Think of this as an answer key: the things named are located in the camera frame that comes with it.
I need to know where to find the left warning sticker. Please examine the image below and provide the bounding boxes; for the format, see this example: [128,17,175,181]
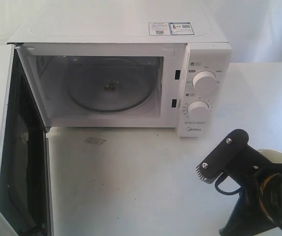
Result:
[148,22,171,36]

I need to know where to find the white control knob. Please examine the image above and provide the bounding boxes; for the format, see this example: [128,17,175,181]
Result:
[187,101,210,119]
[192,71,217,94]

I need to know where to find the right blue label sticker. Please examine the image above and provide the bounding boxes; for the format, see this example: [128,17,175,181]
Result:
[169,22,195,35]

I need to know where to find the black camera cable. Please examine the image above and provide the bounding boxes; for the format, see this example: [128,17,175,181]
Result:
[214,173,245,197]

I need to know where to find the upper white control knob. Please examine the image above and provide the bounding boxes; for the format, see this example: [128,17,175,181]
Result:
[192,71,217,94]

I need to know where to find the cream ceramic bowl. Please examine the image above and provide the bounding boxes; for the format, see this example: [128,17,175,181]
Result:
[257,149,282,164]

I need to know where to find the white microwave door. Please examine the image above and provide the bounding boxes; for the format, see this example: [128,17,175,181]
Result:
[0,45,53,236]

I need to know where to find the lower white control knob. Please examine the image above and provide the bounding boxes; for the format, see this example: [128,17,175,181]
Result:
[187,101,210,119]

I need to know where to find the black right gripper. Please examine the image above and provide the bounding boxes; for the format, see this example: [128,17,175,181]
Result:
[220,146,282,211]

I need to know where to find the white microwave oven body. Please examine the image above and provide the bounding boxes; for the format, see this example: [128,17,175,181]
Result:
[9,6,232,137]

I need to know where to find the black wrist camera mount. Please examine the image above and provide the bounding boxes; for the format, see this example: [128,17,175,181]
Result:
[196,129,249,184]

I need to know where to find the glass microwave turntable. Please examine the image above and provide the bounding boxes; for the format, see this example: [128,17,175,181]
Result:
[67,57,160,113]

